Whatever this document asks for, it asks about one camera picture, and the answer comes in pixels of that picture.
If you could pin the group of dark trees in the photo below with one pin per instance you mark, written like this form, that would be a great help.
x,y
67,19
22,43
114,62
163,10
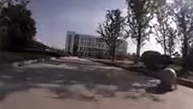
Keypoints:
x,y
14,30

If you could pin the grey concrete pavement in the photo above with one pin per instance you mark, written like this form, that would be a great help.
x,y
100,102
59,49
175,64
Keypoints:
x,y
80,101

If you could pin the stone ball bollard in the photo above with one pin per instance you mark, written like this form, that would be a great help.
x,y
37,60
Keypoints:
x,y
168,78

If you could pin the tall tree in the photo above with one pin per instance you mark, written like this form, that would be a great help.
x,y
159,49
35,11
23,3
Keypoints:
x,y
140,24

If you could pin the round dark bush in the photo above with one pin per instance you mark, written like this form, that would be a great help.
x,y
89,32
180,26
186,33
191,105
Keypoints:
x,y
151,58

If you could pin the concrete kerb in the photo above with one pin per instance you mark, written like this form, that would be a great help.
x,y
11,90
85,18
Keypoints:
x,y
190,84

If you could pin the bare thin tree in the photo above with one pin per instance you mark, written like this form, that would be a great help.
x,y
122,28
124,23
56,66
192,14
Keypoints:
x,y
114,30

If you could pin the pale multi-storey building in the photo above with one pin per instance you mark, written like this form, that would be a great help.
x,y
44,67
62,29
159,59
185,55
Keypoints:
x,y
88,44

